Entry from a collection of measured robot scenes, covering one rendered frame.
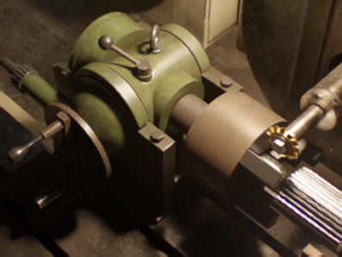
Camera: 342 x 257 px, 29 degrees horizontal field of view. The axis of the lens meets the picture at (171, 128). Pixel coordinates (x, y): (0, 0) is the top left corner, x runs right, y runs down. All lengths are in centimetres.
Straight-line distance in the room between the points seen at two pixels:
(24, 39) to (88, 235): 205
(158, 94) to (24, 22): 221
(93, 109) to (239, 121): 28
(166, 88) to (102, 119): 14
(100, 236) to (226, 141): 37
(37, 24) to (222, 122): 232
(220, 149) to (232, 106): 8
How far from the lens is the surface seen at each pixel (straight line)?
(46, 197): 132
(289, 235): 139
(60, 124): 120
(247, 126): 115
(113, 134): 124
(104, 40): 125
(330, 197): 115
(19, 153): 117
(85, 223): 139
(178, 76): 127
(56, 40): 328
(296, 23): 129
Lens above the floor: 217
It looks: 50 degrees down
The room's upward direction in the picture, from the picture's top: straight up
